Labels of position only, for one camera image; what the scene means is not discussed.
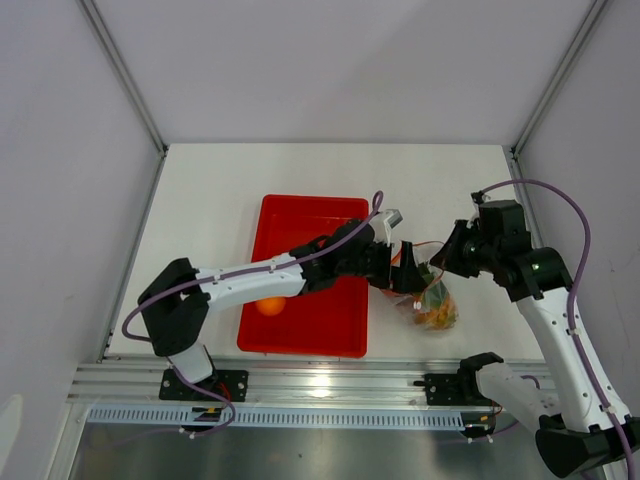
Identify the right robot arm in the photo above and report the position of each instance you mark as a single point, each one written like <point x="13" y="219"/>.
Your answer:
<point x="586" y="424"/>

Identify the yellow pineapple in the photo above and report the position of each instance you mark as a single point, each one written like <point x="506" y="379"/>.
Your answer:
<point x="434" y="308"/>

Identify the aluminium mounting rail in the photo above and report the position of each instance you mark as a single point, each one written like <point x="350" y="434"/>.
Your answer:
<point x="289" y="382"/>

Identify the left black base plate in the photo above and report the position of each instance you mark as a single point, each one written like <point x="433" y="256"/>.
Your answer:
<point x="230" y="384"/>

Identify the orange fruit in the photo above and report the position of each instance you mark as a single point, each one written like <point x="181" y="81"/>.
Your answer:
<point x="270" y="307"/>

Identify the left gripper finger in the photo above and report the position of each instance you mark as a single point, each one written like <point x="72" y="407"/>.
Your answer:
<point x="407" y="260"/>
<point x="406" y="281"/>

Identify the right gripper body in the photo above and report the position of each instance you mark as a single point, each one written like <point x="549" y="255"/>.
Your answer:
<point x="476" y="253"/>

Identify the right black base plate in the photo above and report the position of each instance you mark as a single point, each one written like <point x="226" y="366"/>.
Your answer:
<point x="441" y="389"/>

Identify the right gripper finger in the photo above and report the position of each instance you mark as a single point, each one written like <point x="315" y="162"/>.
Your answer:
<point x="452" y="252"/>
<point x="451" y="264"/>

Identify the clear zip top bag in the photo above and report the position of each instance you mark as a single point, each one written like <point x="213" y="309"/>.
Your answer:
<point x="423" y="252"/>

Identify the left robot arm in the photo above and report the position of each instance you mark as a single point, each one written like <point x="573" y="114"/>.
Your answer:
<point x="175" y="305"/>

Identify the red plastic tray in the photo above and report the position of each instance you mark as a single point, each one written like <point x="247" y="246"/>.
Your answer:
<point x="332" y="322"/>

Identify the white slotted cable duct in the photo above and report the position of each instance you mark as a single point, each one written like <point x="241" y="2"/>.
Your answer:
<point x="276" y="417"/>

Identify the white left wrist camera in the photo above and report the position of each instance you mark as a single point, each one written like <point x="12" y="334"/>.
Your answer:
<point x="383" y="223"/>

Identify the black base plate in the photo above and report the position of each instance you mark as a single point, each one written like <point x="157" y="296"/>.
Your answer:
<point x="230" y="384"/>
<point x="441" y="389"/>

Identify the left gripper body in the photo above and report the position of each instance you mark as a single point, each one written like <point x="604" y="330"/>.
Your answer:
<point x="375" y="264"/>

